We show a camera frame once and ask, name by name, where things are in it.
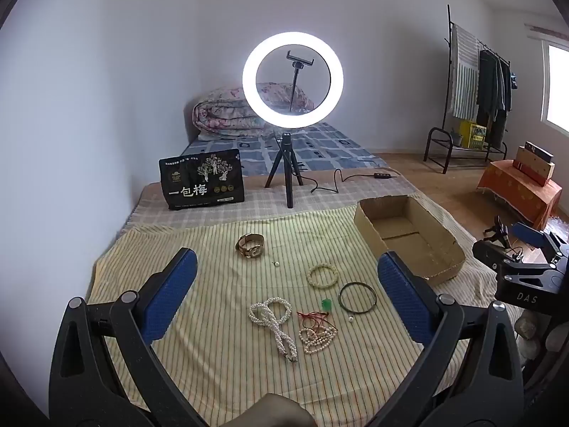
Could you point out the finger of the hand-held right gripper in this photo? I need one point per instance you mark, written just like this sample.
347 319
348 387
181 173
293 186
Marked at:
527 233
493 255

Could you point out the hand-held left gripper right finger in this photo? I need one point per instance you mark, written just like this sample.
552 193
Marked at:
402 298

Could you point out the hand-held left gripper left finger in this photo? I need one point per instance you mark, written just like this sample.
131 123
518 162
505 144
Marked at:
173 293

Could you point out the dark thin bangle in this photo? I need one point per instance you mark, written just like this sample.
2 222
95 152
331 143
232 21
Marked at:
340 298

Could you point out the cardboard box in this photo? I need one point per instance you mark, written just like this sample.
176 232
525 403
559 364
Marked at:
426 231

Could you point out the person's right hand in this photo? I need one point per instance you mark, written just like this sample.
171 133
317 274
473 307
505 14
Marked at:
533 333

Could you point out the small black stand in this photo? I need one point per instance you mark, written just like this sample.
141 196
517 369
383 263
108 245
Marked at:
498 230

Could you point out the orange cloth covered table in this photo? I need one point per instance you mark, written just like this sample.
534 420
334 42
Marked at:
515 191

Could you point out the yellow striped cloth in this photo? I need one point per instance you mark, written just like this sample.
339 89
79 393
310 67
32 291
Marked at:
222 284

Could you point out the tan box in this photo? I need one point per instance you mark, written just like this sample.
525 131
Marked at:
533 171

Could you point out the dark flat box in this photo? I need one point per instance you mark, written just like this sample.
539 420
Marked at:
538 151

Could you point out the yellow crate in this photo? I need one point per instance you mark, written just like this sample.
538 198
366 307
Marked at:
473 134

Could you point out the black snack bag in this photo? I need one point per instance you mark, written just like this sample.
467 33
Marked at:
200 178

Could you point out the small grey pot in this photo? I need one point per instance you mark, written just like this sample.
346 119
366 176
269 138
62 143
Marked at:
456 138

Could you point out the window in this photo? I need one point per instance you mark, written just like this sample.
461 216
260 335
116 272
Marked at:
558 89

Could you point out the dark hanging clothes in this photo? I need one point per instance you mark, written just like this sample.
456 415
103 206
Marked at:
493 89

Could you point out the blue hanging item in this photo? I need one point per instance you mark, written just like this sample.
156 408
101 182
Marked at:
513 81

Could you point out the blue patterned bed sheet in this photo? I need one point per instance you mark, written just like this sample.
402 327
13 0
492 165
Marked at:
320 146

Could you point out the black tripod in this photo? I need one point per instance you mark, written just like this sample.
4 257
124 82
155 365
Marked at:
284 160

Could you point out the striped hanging towel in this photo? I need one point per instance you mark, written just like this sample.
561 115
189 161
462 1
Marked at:
464 71

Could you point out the folded floral quilt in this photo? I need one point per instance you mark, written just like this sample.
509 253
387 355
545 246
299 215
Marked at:
222 111

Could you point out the black clothes rack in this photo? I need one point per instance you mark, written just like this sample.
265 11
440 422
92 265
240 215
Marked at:
448 53

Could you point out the black phone holder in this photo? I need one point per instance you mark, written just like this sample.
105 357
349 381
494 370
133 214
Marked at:
301 58

